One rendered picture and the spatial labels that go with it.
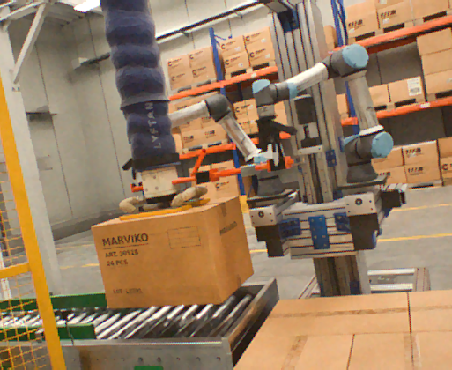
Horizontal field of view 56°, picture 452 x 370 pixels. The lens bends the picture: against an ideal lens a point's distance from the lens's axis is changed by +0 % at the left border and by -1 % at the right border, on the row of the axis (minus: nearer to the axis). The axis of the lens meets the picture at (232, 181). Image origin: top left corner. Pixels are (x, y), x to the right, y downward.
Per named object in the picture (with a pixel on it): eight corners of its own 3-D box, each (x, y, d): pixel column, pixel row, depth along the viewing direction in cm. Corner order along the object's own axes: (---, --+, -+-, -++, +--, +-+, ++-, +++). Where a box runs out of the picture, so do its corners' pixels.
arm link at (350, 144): (360, 159, 222) (355, 134, 221) (378, 158, 209) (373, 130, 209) (341, 164, 217) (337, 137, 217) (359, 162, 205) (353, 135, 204)
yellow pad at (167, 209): (119, 221, 198) (116, 210, 198) (132, 217, 208) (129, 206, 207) (181, 212, 185) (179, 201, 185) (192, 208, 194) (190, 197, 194)
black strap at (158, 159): (123, 171, 198) (122, 162, 198) (151, 166, 219) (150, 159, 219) (164, 163, 189) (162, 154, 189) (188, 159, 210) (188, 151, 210)
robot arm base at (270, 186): (263, 193, 246) (260, 176, 246) (288, 189, 240) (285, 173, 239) (254, 197, 233) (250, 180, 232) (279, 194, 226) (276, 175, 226)
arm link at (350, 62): (376, 155, 211) (345, 48, 205) (399, 153, 197) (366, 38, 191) (359, 163, 207) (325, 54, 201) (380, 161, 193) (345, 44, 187)
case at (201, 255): (107, 308, 200) (90, 226, 198) (154, 280, 237) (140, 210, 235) (221, 304, 177) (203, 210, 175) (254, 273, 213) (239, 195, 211)
